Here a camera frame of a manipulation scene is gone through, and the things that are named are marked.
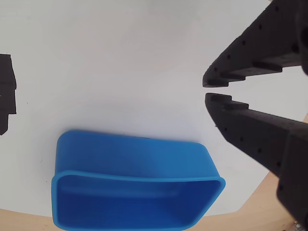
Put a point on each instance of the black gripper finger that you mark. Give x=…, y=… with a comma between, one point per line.
x=260, y=48
x=252, y=130

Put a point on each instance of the blue rectangular plastic bin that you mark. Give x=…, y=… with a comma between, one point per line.
x=134, y=158

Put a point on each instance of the white rectangular board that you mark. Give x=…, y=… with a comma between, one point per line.
x=120, y=72

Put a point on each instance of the black tape patch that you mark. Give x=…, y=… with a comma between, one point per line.
x=6, y=91

